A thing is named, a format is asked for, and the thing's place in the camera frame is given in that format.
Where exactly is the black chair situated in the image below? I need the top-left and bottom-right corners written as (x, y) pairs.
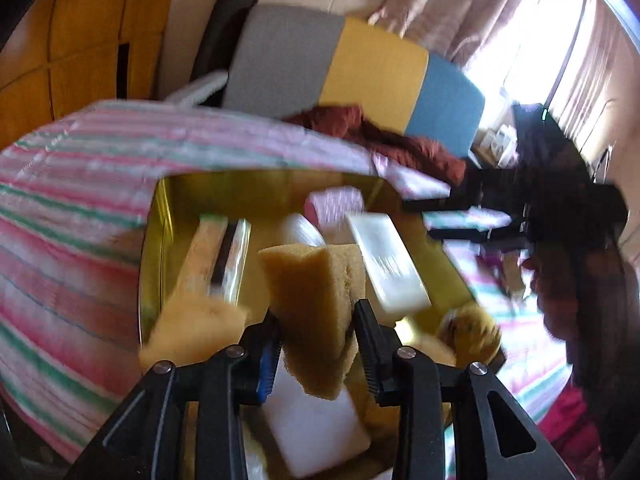
top-left (192, 0), bottom-right (261, 81)

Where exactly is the small yellow sponge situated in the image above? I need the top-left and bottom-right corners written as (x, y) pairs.
top-left (257, 242), bottom-right (368, 403)

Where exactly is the person's right hand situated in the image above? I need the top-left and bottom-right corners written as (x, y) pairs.
top-left (522, 247), bottom-right (576, 346)

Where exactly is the beige curtain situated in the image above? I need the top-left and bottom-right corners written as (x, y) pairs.
top-left (370, 0), bottom-right (556, 76)
top-left (545, 0), bottom-right (632, 161)

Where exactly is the white sponge block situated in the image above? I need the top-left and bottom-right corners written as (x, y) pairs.
top-left (345, 211), bottom-right (432, 318)
top-left (262, 365), bottom-right (373, 478)

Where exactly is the wooden wardrobe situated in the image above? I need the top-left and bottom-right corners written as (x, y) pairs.
top-left (0, 0), bottom-right (183, 151)

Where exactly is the white chair armrest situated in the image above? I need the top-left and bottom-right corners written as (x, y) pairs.
top-left (162, 71), bottom-right (228, 109)

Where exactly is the magenta cloth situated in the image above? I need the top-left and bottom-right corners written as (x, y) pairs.
top-left (537, 385), bottom-right (608, 461)

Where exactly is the large yellow sponge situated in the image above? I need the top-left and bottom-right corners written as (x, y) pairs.
top-left (139, 292), bottom-right (251, 368)

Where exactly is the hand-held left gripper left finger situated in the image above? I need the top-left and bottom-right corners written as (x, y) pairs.
top-left (65, 310), bottom-right (283, 480)

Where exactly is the striped tablecloth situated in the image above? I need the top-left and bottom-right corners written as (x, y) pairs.
top-left (0, 100), bottom-right (576, 466)

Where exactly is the yellow sponge piece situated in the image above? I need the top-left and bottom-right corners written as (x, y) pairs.
top-left (435, 302), bottom-right (503, 366)

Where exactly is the person's right forearm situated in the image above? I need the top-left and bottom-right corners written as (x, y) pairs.
top-left (565, 240), bottom-right (640, 466)

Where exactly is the pink sponge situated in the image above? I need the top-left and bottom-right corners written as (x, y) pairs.
top-left (305, 186), bottom-right (365, 226)

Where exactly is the white crumpled plastic bag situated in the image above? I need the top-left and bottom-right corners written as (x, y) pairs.
top-left (282, 212), bottom-right (328, 248)

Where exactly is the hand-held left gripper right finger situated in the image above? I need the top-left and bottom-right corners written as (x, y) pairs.
top-left (352, 299), bottom-right (571, 480)

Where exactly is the gold tin box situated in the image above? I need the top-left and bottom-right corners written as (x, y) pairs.
top-left (137, 169), bottom-right (506, 480)

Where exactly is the dark red cloth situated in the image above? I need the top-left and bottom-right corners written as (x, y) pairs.
top-left (285, 105), bottom-right (468, 186)

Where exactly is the window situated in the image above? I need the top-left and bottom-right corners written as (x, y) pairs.
top-left (462, 0), bottom-right (586, 111)

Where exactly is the grey yellow blue chair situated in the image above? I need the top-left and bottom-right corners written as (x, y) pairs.
top-left (220, 4), bottom-right (487, 158)

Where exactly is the small wooden side table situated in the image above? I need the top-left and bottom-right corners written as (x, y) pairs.
top-left (470, 127), bottom-right (523, 170)

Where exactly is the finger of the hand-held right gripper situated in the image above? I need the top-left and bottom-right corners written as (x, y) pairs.
top-left (427, 220), bottom-right (521, 245)
top-left (402, 194), bottom-right (482, 214)

